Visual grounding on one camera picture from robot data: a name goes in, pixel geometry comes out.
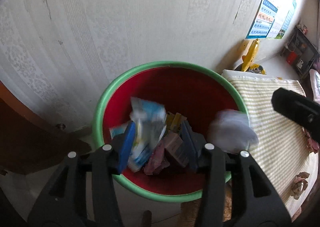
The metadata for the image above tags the white carton box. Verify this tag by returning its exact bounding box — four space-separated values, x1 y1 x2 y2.
163 132 189 167

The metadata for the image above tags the white paper ball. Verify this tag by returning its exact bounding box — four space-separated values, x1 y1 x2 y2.
207 109 259 154

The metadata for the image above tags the green number wall poster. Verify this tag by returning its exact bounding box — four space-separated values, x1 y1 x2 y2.
275 0 297 39

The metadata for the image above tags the brown gold cigarette box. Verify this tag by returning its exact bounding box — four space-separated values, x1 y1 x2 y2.
166 112 187 134

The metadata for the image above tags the red container on shelf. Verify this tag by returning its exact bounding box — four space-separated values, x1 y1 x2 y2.
286 51 298 65

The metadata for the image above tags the pink plastic bag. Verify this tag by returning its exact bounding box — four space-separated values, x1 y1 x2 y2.
144 140 170 176

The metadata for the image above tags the yellow duck toy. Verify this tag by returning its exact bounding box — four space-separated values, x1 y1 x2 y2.
235 38 266 75

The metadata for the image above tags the blue pinyin wall poster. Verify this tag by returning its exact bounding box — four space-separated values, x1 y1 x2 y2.
246 0 278 39

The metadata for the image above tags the dark metal shelf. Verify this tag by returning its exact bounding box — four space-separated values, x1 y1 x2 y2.
280 26 319 79

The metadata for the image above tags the crumpled brown pink paper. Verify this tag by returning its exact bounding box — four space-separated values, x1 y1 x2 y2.
290 172 310 200

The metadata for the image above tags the green red trash bin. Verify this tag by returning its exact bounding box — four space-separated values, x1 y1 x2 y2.
92 61 248 203

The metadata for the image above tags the blue white wrapper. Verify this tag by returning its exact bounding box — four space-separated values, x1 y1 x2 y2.
126 97 167 172

